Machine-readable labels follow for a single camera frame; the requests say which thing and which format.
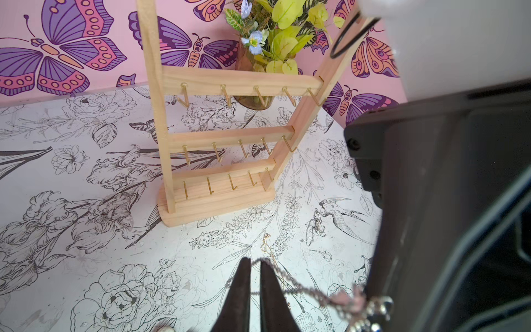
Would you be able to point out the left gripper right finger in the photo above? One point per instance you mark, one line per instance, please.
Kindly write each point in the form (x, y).
(274, 312)

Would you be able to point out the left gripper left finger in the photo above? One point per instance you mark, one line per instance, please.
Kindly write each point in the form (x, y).
(235, 313)

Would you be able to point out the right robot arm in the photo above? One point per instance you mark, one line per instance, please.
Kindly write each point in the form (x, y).
(450, 170)

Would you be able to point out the wooden jewelry display stand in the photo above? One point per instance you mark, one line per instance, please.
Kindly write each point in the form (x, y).
(193, 195)

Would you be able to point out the potted green plant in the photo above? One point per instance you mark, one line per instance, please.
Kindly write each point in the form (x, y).
(271, 33)

